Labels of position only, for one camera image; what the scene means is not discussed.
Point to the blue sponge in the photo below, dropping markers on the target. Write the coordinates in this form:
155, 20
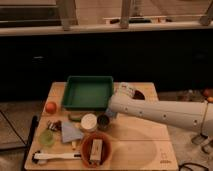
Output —
110, 113

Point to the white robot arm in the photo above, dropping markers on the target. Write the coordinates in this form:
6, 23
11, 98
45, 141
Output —
193, 116

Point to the green plastic tray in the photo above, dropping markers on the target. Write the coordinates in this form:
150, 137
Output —
87, 93

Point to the tray of bottles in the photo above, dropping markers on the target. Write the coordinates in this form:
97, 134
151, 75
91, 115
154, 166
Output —
196, 95

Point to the dark red bowl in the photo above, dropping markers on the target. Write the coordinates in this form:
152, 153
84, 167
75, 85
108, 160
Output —
138, 95

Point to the small metal cup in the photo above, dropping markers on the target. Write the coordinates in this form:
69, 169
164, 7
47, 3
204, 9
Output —
103, 122

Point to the white cup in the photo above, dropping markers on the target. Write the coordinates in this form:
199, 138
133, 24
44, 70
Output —
89, 122

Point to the green chili pepper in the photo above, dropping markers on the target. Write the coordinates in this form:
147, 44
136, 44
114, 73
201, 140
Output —
74, 118

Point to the blue folded cloth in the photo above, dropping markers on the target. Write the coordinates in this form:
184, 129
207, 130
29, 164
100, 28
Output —
70, 132

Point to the orange fruit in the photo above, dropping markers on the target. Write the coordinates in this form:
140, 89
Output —
50, 107

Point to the orange plate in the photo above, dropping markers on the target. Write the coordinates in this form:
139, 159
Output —
86, 146

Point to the wooden block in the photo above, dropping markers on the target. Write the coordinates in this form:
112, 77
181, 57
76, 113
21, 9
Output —
96, 151

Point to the dark small toy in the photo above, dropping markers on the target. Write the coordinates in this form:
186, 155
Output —
54, 126

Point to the small yellow piece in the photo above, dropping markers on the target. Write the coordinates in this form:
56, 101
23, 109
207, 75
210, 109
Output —
74, 145

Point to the white handled brush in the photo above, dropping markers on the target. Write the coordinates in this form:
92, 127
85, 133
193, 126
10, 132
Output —
41, 156

